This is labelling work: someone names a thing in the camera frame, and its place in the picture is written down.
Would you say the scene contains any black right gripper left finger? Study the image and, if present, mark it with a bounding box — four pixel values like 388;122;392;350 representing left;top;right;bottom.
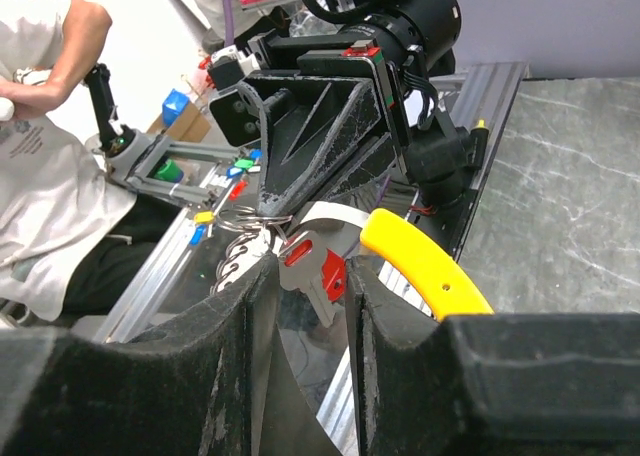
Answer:
1;256;278;455

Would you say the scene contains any silver key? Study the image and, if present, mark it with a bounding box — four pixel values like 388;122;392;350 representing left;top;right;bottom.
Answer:
277;229;346;330

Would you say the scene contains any yellow tipped tool on rail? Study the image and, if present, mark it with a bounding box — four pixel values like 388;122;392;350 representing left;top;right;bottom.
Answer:
469;119;489;171

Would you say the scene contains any small split key ring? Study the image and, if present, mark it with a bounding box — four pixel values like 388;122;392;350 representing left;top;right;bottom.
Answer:
215;205;294;232

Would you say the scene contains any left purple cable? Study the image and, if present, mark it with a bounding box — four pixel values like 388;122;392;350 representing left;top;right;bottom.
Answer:
219;0;237;48

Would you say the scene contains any person in white shirt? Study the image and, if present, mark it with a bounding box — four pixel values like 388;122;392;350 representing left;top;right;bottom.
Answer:
1;0;179;322

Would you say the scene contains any large keyring with yellow handle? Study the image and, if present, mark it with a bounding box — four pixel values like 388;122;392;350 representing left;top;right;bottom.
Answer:
209;200;496;325

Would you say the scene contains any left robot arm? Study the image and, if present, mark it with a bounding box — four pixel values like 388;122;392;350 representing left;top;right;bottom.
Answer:
237;0;487;216

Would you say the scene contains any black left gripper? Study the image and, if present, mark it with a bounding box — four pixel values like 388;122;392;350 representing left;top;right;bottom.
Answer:
238;38;407;216

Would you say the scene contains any red key tag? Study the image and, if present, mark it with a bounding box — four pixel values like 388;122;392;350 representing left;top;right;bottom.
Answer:
279;240;347;305

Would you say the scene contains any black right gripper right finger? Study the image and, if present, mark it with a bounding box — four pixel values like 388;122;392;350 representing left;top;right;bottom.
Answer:
345;263;639;455

